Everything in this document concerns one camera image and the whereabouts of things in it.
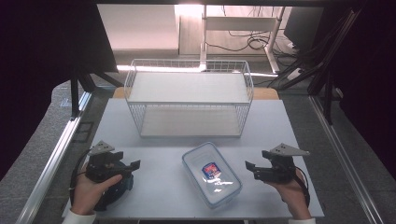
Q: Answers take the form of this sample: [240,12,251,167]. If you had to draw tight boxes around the black metal stand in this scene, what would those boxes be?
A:
[270,8,366,126]

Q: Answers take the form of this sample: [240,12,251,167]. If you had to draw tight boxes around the clear rectangular food container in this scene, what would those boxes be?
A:
[181,142,243,209]

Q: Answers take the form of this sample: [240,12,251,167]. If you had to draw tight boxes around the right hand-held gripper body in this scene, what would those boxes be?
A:
[254,143,311,185]

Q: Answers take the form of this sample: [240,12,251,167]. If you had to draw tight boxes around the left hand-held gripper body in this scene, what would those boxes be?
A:
[85,140,132,185]

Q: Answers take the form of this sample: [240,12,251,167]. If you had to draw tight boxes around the white wire shelf rack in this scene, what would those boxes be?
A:
[123,59,255,139]

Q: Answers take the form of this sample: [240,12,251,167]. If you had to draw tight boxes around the aluminium rail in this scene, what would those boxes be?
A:
[15,91,93,224]
[308,94,388,224]

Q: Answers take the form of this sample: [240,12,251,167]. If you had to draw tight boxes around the white desk frame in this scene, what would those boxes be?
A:
[200,4,286,75]

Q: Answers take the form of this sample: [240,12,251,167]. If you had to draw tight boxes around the black floor cables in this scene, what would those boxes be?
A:
[205,5,300,57]

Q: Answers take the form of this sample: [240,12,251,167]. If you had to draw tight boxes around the person's right hand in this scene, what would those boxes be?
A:
[265,169,312,220]

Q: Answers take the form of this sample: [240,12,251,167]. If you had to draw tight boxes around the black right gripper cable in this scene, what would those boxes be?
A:
[281,167,312,208]

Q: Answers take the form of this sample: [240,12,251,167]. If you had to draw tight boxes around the black tripod stand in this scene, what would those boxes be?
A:
[69,66,124,121]

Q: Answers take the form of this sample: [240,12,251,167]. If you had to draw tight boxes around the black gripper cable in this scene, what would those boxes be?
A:
[281,167,312,208]
[69,148,92,207]

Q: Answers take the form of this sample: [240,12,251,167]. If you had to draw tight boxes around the white cabinet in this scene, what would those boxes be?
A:
[96,4,180,51]

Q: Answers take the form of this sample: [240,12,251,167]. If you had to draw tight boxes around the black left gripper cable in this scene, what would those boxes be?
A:
[69,148,92,207]

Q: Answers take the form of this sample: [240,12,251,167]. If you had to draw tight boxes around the person's left hand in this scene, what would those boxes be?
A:
[72,163,123,216]

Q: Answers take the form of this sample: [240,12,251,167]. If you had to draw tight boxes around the white power strip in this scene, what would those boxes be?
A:
[285,67,304,82]

